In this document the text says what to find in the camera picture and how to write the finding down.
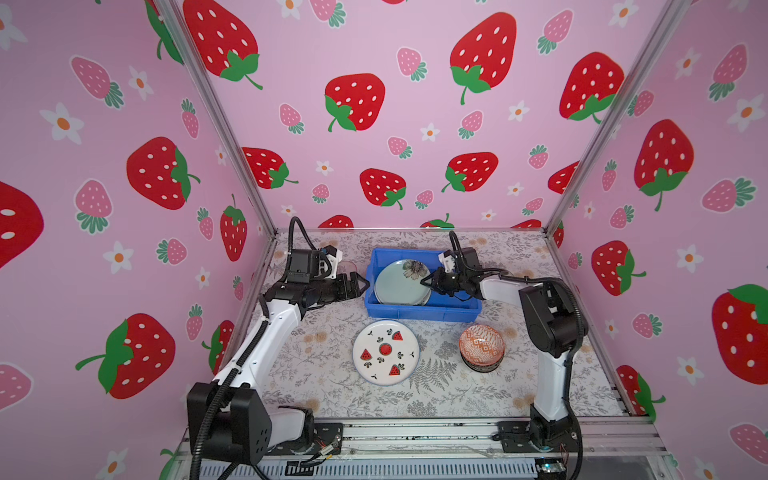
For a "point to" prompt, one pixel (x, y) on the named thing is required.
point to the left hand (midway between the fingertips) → (358, 284)
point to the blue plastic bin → (438, 307)
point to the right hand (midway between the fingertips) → (420, 281)
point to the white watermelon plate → (386, 352)
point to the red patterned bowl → (482, 348)
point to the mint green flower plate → (398, 283)
